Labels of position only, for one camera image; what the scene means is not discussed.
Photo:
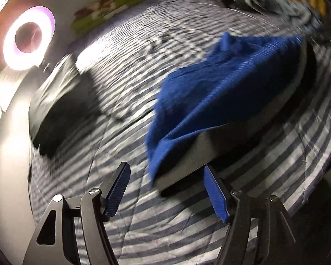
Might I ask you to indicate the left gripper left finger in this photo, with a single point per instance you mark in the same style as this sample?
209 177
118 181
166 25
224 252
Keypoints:
54 240

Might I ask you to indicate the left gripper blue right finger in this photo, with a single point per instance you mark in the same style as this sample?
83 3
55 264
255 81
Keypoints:
276 242

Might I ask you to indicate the blue pinstriped garment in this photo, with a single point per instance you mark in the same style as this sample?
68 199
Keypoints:
239 78

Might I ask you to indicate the dark grey pillow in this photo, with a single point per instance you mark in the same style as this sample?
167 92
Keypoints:
62 101

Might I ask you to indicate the striped blue white bedspread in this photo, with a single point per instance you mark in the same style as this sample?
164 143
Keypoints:
166 71

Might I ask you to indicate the light blue denim jacket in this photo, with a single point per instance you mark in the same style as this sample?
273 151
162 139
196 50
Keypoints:
300 13

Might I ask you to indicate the green folded blanket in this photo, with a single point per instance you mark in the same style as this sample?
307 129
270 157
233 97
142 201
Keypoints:
82 26

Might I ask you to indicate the glowing ring light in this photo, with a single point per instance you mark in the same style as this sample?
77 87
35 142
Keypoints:
28 38

